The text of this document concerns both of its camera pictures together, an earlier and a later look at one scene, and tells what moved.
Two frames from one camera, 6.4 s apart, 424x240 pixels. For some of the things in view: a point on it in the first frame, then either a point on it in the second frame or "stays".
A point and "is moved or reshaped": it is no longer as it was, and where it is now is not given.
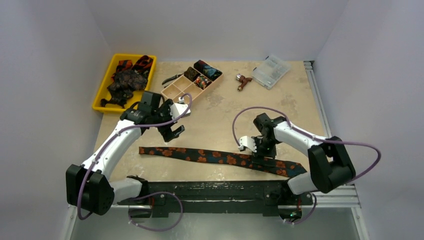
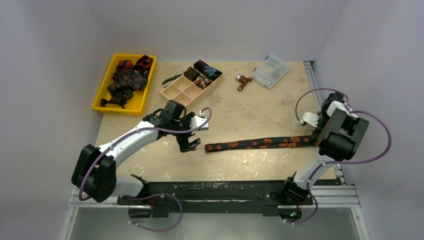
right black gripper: [264, 149] -> [318, 138]
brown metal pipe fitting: [243, 80] stays
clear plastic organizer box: [270, 71] stays
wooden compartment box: [184, 86] stays
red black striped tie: [141, 64] stays
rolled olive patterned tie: [191, 74] stays
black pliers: [169, 81] stays
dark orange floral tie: [281, 167] is moved or reshaped
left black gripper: [167, 133] -> [184, 144]
